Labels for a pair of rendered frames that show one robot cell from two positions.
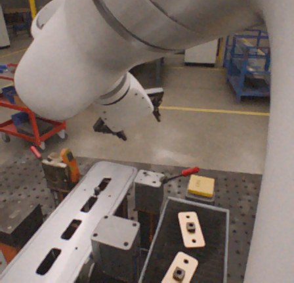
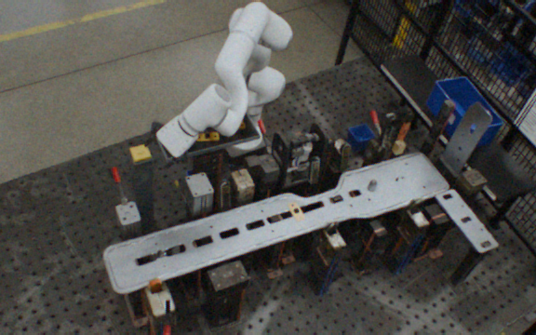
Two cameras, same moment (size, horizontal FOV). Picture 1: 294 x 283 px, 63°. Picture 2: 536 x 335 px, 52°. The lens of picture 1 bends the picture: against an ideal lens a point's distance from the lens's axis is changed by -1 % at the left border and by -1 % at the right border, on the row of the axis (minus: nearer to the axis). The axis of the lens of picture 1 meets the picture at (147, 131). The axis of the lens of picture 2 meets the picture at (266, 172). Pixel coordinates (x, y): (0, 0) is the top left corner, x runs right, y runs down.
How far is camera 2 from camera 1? 190 cm
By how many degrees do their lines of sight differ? 95
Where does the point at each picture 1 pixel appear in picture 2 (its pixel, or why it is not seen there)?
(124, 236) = (198, 178)
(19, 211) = (224, 273)
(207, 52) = not seen: outside the picture
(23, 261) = (241, 244)
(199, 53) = not seen: outside the picture
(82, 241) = (204, 228)
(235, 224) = (56, 218)
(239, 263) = (100, 204)
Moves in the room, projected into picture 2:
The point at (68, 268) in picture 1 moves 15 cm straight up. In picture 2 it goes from (223, 220) to (226, 195)
